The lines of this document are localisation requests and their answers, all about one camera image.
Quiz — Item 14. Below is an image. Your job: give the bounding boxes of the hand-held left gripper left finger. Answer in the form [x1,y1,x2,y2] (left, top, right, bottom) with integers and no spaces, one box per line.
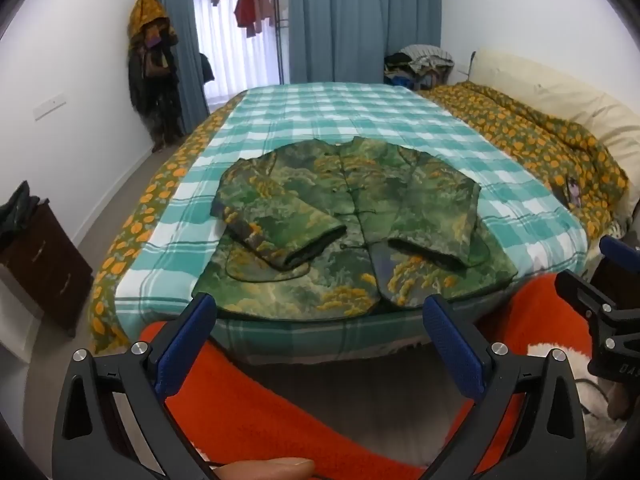
[52,292,219,480]

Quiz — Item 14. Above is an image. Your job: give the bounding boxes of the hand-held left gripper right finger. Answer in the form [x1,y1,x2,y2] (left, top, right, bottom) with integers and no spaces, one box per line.
[422,294,586,480]

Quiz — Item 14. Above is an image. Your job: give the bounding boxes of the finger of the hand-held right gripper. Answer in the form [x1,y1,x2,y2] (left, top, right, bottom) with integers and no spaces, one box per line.
[599,235,640,271]
[554,270,640,342]

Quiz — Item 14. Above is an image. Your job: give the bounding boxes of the green landscape print jacket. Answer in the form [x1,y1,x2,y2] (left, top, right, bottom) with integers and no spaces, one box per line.
[192,136,518,321]

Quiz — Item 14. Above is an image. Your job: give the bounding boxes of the dark clothes on cabinet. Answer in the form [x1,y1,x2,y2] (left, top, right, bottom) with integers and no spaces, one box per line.
[0,180,51,251]

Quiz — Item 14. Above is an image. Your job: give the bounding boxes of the clothes on coat stand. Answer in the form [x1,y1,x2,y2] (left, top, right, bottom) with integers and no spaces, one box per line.
[127,0,185,153]

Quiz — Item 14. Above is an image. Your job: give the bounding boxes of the pile of clothes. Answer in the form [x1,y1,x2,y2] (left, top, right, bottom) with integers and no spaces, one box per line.
[384,44,456,92]

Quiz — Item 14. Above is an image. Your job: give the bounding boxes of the person's left hand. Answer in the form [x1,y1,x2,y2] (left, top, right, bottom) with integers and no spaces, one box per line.
[212,456,316,480]

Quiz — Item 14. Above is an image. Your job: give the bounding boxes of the white fluffy cloth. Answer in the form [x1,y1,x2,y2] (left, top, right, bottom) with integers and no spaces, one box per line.
[525,342,631,456]

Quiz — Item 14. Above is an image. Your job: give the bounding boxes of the person's orange fleece clothing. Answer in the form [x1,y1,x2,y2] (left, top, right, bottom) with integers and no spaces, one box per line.
[137,275,596,480]

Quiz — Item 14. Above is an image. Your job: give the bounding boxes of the orange floral green quilt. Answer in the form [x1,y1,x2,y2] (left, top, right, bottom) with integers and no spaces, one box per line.
[89,82,631,356]

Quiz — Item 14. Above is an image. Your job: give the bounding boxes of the dark wooden cabinet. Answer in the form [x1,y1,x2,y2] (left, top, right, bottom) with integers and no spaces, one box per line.
[0,200,95,338]

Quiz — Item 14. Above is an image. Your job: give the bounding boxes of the teal checked blanket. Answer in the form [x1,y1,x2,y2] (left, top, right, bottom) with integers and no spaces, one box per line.
[115,82,588,366]

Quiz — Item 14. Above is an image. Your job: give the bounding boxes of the white sheer curtain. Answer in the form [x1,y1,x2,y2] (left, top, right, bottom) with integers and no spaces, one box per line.
[192,0,291,106]

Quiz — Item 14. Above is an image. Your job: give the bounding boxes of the narrow blue curtain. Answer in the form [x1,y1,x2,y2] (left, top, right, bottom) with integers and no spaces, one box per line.
[144,0,211,136]

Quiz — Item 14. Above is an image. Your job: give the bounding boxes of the red hanging garment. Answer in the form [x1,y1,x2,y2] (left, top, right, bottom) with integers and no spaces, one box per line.
[234,0,261,38]

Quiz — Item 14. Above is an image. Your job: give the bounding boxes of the wide blue curtain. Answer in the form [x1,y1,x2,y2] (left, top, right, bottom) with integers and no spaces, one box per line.
[289,0,443,91]

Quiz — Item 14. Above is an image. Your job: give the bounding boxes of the white wall plate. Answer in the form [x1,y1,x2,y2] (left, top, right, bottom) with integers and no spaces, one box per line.
[34,92,67,122]

